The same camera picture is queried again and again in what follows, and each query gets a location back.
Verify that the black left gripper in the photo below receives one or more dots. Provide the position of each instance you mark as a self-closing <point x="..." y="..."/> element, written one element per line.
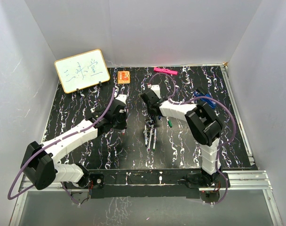
<point x="123" y="125"/>

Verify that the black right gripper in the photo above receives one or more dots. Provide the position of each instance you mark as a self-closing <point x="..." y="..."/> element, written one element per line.
<point x="149" y="110"/>

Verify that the blue white pen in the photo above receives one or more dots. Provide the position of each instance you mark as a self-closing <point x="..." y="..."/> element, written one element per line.
<point x="145" y="135"/>

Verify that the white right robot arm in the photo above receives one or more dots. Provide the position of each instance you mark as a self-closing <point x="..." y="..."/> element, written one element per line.
<point x="205" y="128"/>

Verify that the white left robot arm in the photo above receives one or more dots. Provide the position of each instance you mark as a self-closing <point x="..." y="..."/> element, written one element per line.
<point x="41" y="162"/>

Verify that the green tipped white pen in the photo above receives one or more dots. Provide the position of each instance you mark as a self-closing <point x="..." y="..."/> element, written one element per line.
<point x="154" y="139"/>

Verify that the purple tipped white pen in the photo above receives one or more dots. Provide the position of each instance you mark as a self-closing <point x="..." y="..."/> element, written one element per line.
<point x="150" y="138"/>

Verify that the pink plastic clip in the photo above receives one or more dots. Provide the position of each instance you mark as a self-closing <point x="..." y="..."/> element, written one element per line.
<point x="163" y="70"/>

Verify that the orange card pack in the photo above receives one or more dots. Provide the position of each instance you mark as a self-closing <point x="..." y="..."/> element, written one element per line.
<point x="123" y="77"/>

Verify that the small whiteboard with writing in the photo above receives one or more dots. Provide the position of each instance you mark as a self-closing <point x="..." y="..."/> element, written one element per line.
<point x="82" y="71"/>

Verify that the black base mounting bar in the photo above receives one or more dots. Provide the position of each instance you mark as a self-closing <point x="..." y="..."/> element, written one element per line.
<point x="140" y="183"/>

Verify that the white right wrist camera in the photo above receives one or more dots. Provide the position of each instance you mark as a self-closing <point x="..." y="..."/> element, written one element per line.
<point x="155" y="89"/>

